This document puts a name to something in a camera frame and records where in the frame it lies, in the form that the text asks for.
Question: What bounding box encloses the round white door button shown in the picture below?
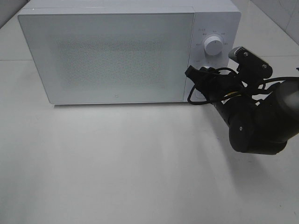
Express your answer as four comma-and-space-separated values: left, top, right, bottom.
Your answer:
194, 90, 204, 99

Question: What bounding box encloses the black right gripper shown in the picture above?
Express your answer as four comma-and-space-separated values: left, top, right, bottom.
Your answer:
185, 66, 244, 105

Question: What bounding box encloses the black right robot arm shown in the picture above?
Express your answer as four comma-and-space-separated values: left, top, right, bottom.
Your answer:
185, 66, 299, 155

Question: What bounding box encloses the white microwave oven body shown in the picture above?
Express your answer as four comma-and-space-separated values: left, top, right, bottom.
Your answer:
18, 0, 241, 102

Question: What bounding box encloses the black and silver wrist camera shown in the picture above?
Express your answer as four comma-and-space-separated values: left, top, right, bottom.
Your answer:
228, 46, 273, 79

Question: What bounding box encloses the white microwave door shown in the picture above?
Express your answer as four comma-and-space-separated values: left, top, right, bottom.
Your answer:
18, 13, 194, 105

